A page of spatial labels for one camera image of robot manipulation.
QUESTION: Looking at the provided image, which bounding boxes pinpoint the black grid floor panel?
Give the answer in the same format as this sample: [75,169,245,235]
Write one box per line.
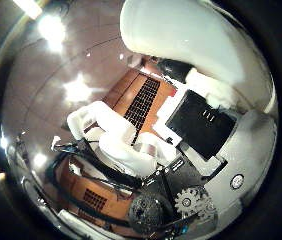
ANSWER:
[82,188,109,213]
[124,77,161,133]

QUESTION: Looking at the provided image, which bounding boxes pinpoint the black cable bundle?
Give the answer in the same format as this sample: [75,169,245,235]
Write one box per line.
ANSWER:
[45,139,145,229]

